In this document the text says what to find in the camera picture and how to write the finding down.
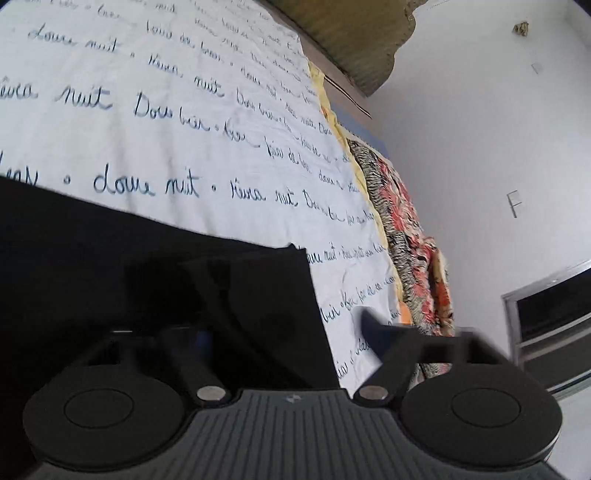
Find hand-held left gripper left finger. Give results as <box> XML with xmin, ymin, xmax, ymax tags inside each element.
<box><xmin>78</xmin><ymin>323</ymin><xmax>232</xmax><ymax>408</ymax></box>

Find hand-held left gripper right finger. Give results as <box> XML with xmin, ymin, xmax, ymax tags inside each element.
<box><xmin>353</xmin><ymin>308</ymin><xmax>509</xmax><ymax>409</ymax></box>

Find black pants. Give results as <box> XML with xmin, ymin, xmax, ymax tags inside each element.
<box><xmin>0</xmin><ymin>176</ymin><xmax>341</xmax><ymax>462</ymax></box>

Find red floral patterned blanket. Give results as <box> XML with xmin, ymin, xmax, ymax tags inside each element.
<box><xmin>346</xmin><ymin>138</ymin><xmax>457</xmax><ymax>380</ymax></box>

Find blue mattress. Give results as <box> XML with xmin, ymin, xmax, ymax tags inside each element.
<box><xmin>331</xmin><ymin>102</ymin><xmax>387</xmax><ymax>155</ymax></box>

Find white script printed bed sheet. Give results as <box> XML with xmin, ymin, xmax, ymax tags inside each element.
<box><xmin>0</xmin><ymin>0</ymin><xmax>403</xmax><ymax>394</ymax></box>

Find yellow cloth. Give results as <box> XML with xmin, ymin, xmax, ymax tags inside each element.
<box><xmin>305</xmin><ymin>59</ymin><xmax>411</xmax><ymax>328</ymax></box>

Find olive ribbed pillow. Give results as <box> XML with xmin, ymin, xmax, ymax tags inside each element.
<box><xmin>259</xmin><ymin>0</ymin><xmax>433</xmax><ymax>99</ymax></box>

